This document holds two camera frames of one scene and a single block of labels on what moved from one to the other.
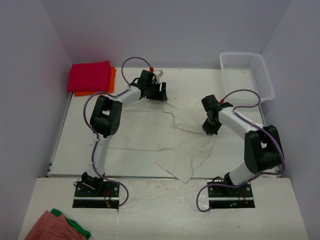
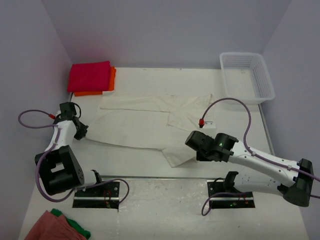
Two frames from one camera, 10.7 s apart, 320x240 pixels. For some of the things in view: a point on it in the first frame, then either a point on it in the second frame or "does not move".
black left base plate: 96,194 does not move
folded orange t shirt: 112,70 does not move
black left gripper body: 153,88 -> 81,131
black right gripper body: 211,127 -> 202,157
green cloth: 84,232 does not move
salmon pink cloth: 51,227 does not move
